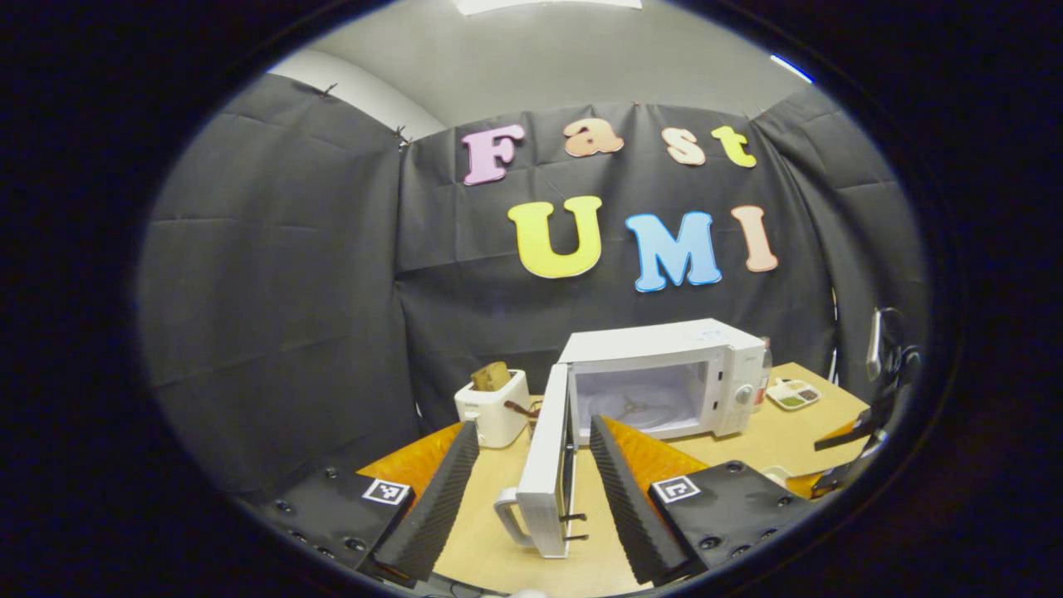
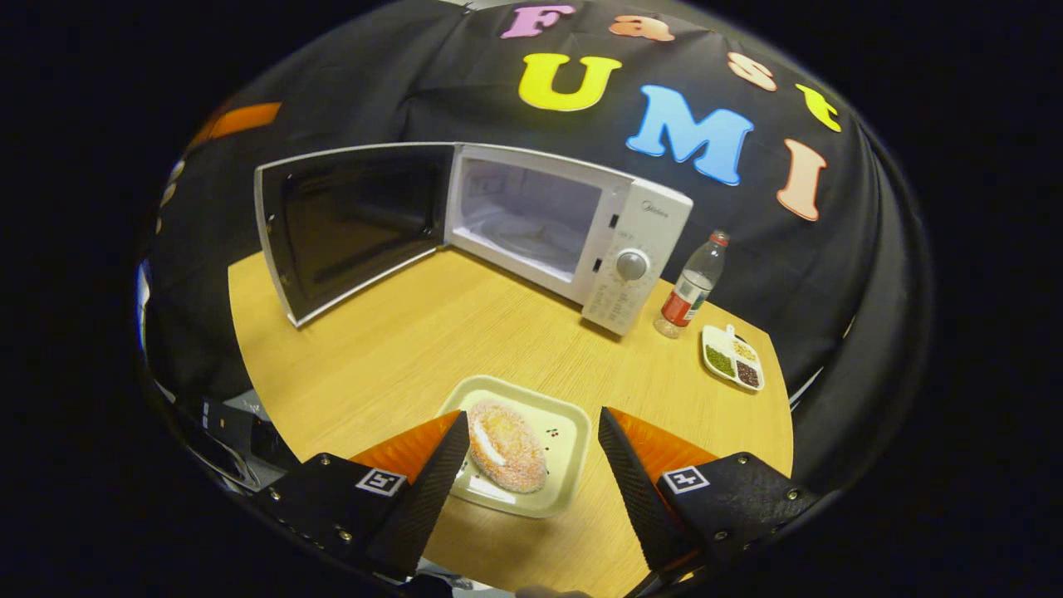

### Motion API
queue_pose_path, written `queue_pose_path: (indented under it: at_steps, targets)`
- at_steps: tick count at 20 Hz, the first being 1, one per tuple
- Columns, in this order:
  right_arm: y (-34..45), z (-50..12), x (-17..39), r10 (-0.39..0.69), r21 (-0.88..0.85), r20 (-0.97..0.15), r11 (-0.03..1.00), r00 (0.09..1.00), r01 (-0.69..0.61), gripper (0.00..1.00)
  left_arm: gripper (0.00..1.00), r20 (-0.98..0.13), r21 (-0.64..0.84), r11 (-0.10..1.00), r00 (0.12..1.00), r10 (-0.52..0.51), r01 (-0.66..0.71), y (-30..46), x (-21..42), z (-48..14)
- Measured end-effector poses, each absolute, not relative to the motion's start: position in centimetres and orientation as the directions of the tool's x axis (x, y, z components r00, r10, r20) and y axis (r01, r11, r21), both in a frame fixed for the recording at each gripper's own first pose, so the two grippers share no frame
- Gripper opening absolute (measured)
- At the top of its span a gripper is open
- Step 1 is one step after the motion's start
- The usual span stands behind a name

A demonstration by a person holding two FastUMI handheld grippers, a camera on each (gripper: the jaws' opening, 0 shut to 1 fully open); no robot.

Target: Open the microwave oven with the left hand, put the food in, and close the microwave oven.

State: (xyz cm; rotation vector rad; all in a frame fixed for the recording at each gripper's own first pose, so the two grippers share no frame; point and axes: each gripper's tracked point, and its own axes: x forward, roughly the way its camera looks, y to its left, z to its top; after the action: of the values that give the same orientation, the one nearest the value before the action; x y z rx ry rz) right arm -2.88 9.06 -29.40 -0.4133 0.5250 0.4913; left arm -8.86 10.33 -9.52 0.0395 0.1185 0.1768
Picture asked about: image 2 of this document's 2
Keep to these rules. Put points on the pale green square plate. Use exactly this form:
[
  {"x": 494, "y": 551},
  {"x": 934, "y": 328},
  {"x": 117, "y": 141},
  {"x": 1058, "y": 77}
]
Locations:
[{"x": 565, "y": 432}]

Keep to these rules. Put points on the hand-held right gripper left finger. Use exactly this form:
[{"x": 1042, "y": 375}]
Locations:
[{"x": 428, "y": 490}]

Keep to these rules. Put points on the clear plastic bottle red label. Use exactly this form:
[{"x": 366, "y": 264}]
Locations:
[{"x": 693, "y": 286}]

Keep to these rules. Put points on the black backdrop cloth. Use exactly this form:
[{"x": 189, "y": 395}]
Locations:
[{"x": 830, "y": 274}]

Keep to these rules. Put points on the white divided dish with beans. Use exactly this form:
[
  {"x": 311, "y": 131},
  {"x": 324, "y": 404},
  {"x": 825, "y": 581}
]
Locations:
[{"x": 731, "y": 361}]

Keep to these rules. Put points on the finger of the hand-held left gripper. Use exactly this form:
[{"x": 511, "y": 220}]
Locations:
[{"x": 245, "y": 120}]

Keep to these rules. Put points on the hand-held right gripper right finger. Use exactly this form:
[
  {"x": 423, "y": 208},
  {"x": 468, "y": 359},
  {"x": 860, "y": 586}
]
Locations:
[{"x": 639, "y": 490}]

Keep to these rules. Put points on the pink sugared bread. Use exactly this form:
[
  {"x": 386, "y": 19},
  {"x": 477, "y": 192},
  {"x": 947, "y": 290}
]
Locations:
[{"x": 507, "y": 448}]

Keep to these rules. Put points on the white microwave oven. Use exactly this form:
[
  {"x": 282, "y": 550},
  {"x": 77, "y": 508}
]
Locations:
[{"x": 639, "y": 241}]

